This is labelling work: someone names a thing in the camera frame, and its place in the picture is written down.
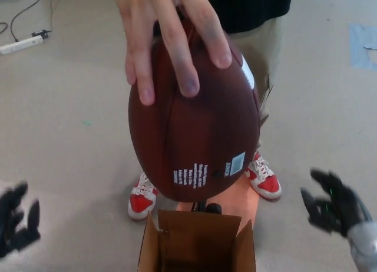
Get person's bare hand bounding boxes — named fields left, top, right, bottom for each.
left=114, top=0, right=232, bottom=106

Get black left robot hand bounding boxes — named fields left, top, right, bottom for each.
left=0, top=181, right=41, bottom=258

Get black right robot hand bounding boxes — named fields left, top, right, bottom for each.
left=300, top=167, right=373, bottom=239

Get brown leather football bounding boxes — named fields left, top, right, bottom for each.
left=128, top=4, right=264, bottom=204

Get red and white sneaker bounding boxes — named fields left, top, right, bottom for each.
left=244, top=150, right=283, bottom=200
left=127, top=171, right=159, bottom=221

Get black shirt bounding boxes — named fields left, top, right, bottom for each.
left=203, top=0, right=296, bottom=34

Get khaki trousers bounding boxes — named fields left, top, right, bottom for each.
left=226, top=14, right=285, bottom=149

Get black stand base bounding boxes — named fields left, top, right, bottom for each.
left=190, top=200, right=222, bottom=215

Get brown cardboard box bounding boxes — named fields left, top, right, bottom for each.
left=137, top=208, right=256, bottom=272

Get white power strip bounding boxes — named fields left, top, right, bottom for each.
left=0, top=35, right=44, bottom=56

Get blue tape patch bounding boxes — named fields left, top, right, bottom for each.
left=349, top=22, right=377, bottom=69

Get thin dark cable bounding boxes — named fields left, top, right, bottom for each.
left=10, top=0, right=55, bottom=42

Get black cable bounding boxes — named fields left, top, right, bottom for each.
left=0, top=22, right=18, bottom=43

